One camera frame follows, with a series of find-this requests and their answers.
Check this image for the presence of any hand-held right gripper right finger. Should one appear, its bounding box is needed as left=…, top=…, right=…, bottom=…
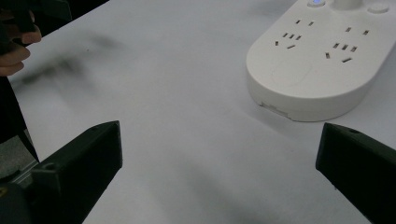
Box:
left=315, top=121, right=396, bottom=224

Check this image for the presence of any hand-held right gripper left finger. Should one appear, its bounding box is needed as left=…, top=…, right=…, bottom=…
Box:
left=30, top=120, right=123, bottom=224

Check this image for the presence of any white power strip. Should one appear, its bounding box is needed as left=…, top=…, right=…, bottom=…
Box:
left=246, top=0, right=396, bottom=122

